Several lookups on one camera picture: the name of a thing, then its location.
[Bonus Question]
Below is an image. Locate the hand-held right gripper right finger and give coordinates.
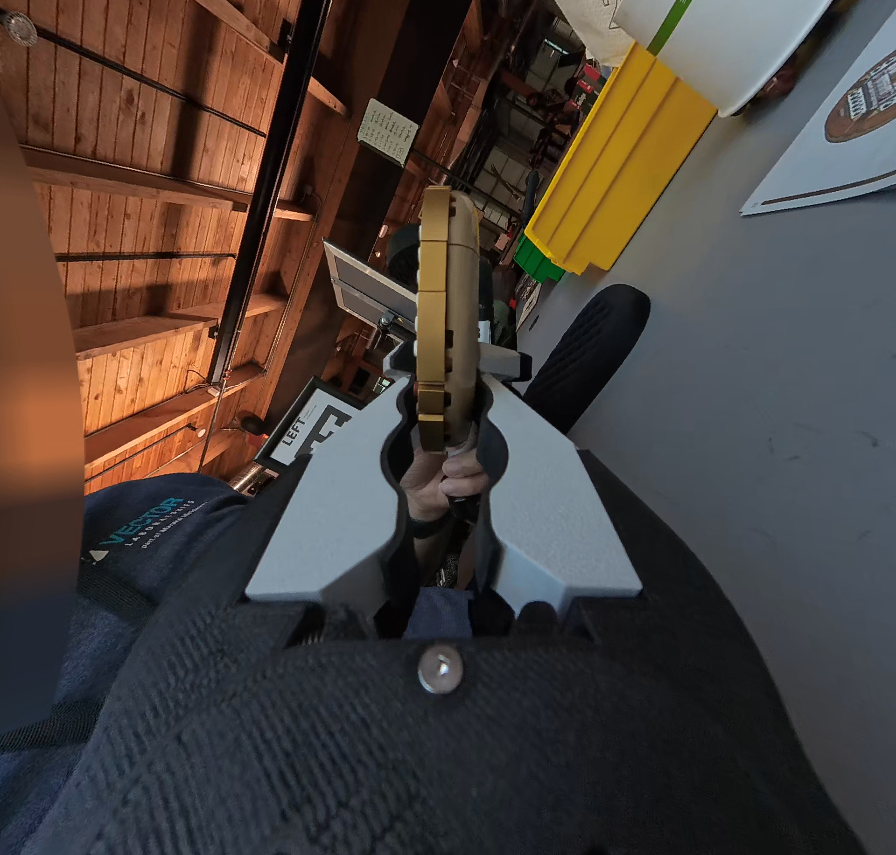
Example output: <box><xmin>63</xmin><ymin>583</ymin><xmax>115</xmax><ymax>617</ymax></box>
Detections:
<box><xmin>472</xmin><ymin>375</ymin><xmax>644</xmax><ymax>612</ymax></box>

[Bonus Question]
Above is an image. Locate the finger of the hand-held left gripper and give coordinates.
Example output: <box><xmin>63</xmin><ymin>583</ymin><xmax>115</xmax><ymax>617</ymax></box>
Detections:
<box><xmin>478</xmin><ymin>346</ymin><xmax>534</xmax><ymax>382</ymax></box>
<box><xmin>381</xmin><ymin>341</ymin><xmax>421</xmax><ymax>384</ymax></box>

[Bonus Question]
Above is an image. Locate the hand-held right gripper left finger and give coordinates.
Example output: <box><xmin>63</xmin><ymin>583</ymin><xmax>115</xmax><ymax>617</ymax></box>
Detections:
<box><xmin>244</xmin><ymin>378</ymin><xmax>424</xmax><ymax>618</ymax></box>

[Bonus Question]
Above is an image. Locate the round gold lego model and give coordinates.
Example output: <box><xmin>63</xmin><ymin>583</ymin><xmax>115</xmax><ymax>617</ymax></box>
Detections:
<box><xmin>414</xmin><ymin>185</ymin><xmax>484</xmax><ymax>456</ymax></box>

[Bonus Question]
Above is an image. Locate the lego instruction booklet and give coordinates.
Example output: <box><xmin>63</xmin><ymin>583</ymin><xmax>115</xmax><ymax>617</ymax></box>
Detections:
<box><xmin>741</xmin><ymin>26</ymin><xmax>896</xmax><ymax>217</ymax></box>

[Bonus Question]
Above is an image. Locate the dark brown lego stand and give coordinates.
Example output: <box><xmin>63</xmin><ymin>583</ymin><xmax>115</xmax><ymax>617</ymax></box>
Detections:
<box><xmin>743</xmin><ymin>57</ymin><xmax>800</xmax><ymax>118</ymax></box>

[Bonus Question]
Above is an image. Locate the person's left hand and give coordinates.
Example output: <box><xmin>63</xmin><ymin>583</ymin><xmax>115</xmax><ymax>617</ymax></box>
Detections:
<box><xmin>402</xmin><ymin>442</ymin><xmax>485</xmax><ymax>520</ymax></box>

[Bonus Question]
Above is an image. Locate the small printed card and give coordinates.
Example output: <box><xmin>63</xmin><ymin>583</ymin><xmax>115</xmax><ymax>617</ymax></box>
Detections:
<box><xmin>514</xmin><ymin>276</ymin><xmax>543</xmax><ymax>334</ymax></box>

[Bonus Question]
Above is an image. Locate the green plastic bin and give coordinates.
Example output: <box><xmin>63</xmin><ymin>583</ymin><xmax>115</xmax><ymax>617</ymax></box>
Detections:
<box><xmin>513</xmin><ymin>234</ymin><xmax>567</xmax><ymax>284</ymax></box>

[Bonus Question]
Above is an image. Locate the yellow plastic bin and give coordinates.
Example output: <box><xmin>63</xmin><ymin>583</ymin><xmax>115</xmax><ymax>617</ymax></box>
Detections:
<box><xmin>524</xmin><ymin>42</ymin><xmax>718</xmax><ymax>275</ymax></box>

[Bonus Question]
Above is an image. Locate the white paper note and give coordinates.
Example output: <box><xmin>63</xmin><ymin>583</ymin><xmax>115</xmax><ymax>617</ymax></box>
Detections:
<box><xmin>357</xmin><ymin>97</ymin><xmax>420</xmax><ymax>167</ymax></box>

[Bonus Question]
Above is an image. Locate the black ceiling rail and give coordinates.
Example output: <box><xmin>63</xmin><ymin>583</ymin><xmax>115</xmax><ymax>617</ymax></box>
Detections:
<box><xmin>208</xmin><ymin>0</ymin><xmax>345</xmax><ymax>385</ymax></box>

